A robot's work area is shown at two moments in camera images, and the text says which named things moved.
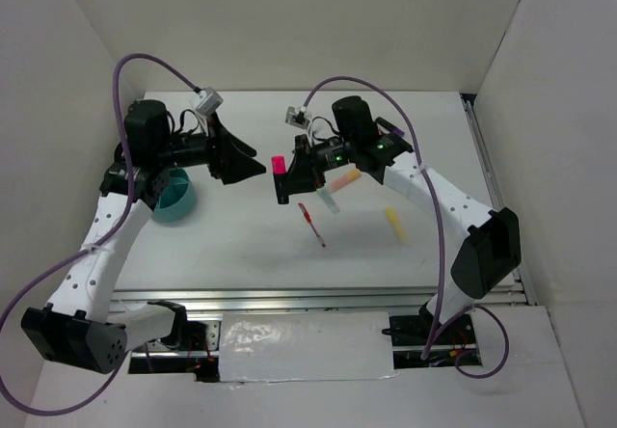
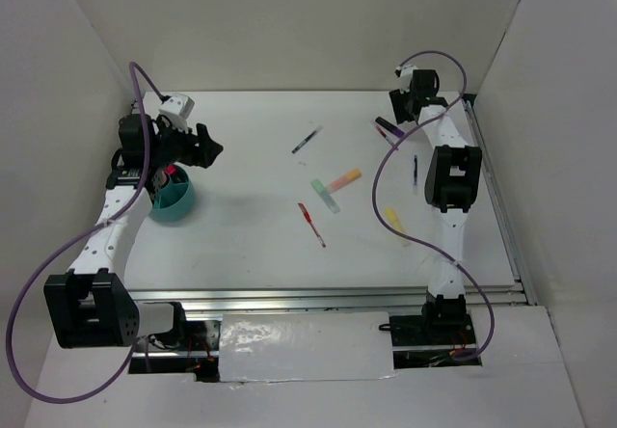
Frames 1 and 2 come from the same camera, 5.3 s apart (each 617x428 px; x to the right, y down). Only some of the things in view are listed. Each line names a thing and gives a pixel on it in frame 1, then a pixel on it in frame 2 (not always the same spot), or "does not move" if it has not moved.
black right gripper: (301, 175) → (396, 99)
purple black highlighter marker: (389, 127) does not move
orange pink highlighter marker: (347, 178) does not move
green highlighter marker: (327, 198) does not move
